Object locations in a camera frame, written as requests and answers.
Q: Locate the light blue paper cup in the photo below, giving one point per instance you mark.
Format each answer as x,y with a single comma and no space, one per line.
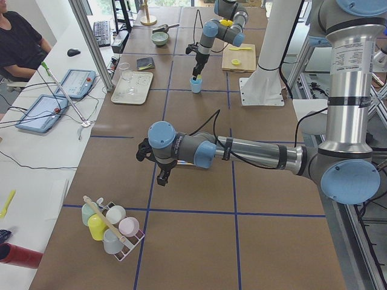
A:
196,85

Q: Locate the pink cup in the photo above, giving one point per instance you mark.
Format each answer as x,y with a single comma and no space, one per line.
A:
129,226

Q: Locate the steel ice scoop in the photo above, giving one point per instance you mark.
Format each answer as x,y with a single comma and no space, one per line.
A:
164,28

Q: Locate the yellow plastic utensil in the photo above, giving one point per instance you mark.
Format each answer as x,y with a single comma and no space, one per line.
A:
7,203

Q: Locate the seated person black shirt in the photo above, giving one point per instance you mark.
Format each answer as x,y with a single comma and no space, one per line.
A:
23,49

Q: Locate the white cup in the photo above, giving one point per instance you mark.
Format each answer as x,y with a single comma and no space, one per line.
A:
115,214

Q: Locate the yellow cup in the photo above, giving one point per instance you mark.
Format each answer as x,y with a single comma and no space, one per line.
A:
97,227

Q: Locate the mint green cup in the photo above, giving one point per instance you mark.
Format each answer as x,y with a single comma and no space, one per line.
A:
86,212

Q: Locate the round wooden stand base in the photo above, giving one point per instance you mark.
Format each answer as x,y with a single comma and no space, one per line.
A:
147,19

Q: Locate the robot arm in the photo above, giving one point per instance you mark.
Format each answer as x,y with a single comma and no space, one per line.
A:
214,29
341,165

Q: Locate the aluminium frame post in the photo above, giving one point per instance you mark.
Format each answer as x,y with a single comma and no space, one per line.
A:
84,25

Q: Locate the red cylinder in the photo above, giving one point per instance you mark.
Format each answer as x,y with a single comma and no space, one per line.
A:
19,256

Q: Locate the whole yellow lemon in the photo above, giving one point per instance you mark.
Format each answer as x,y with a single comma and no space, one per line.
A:
226,22

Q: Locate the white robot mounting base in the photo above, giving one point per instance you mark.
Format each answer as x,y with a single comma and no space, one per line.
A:
263,87

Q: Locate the far blue teach pendant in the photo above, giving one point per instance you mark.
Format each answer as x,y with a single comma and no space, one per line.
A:
78,82

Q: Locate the blue teach pendant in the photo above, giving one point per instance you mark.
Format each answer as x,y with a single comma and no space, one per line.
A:
78,82
43,114

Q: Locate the metal rod green tip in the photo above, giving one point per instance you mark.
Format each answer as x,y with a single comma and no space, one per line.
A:
85,122

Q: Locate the cream bear serving tray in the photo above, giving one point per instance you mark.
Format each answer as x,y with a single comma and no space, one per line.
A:
141,81

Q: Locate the near blue teach pendant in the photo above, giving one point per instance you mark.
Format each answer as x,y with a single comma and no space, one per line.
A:
43,114

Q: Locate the bamboo cutting board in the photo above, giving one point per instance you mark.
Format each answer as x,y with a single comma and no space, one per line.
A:
247,59

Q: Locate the black computer mouse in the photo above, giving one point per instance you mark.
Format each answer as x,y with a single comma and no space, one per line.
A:
73,52

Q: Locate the white wire cup rack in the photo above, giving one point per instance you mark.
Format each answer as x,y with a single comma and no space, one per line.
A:
130,242

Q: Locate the folded grey yellow cloth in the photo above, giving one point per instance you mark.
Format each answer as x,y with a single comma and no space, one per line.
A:
145,63

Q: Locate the green bowl of ice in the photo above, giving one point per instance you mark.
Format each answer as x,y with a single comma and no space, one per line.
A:
159,38

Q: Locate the black computer keyboard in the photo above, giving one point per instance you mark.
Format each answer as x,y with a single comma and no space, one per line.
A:
102,33

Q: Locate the wooden rack handle stick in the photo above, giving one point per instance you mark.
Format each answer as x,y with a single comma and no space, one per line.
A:
104,219

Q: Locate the grey blue cup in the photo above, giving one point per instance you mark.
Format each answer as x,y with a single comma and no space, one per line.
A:
111,243

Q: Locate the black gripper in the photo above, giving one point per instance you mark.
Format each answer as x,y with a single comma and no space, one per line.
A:
165,165
199,58

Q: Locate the clear wine glass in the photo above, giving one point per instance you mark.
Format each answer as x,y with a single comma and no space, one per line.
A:
126,74

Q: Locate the yellow plastic knife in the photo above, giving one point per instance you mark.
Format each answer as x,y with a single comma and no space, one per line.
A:
240,48

